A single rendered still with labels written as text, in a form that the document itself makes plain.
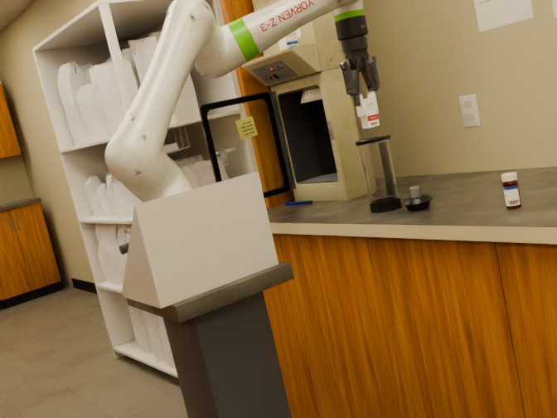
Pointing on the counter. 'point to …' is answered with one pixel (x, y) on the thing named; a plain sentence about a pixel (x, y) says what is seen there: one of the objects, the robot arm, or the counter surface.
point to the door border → (272, 128)
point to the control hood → (294, 55)
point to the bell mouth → (311, 94)
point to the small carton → (288, 41)
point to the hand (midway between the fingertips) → (366, 104)
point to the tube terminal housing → (343, 129)
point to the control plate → (274, 72)
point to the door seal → (274, 133)
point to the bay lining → (307, 137)
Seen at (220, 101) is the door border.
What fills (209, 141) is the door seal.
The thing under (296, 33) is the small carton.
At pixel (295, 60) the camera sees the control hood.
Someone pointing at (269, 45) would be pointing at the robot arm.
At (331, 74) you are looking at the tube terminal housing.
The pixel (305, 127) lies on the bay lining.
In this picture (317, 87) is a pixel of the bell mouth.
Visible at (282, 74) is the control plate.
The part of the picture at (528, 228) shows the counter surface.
